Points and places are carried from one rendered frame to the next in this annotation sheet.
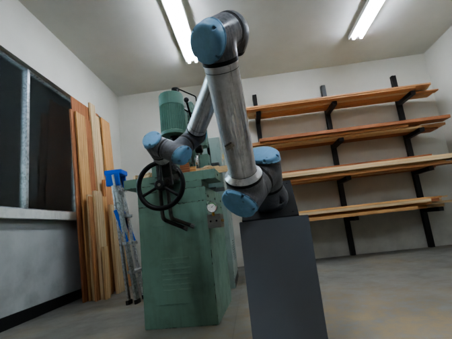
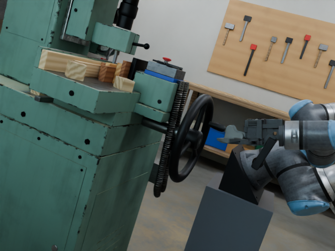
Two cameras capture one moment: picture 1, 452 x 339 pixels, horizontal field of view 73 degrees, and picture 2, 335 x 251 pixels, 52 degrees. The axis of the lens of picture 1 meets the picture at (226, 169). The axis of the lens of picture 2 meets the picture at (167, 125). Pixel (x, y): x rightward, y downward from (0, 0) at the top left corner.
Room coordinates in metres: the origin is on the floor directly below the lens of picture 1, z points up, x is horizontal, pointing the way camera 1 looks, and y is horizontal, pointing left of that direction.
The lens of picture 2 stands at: (1.58, 1.44, 1.01)
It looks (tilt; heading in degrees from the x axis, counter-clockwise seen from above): 10 degrees down; 282
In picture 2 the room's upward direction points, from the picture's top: 17 degrees clockwise
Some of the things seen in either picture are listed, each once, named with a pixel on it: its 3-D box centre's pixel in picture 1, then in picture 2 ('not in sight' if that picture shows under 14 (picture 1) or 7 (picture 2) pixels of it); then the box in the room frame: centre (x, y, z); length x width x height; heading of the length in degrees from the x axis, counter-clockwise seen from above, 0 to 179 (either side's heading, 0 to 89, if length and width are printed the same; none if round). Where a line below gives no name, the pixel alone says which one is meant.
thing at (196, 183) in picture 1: (175, 188); (117, 107); (1.99, 0.34, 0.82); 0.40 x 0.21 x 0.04; 83
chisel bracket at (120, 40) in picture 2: not in sight; (114, 40); (2.07, 0.33, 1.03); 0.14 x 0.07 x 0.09; 173
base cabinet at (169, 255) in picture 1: (188, 258); (44, 209); (2.17, 0.32, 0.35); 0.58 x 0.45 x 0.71; 173
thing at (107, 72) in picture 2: not in sight; (121, 76); (2.00, 0.36, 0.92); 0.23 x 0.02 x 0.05; 83
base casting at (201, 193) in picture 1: (183, 200); (70, 107); (2.17, 0.32, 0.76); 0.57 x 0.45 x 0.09; 173
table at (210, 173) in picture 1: (171, 180); (132, 97); (1.94, 0.36, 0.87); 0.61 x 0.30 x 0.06; 83
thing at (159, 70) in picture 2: not in sight; (167, 70); (1.86, 0.36, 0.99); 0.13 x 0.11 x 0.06; 83
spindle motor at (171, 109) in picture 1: (172, 116); not in sight; (2.05, 0.34, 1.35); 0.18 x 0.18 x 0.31
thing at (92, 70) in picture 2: (187, 173); (121, 74); (2.04, 0.26, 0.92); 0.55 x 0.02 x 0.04; 83
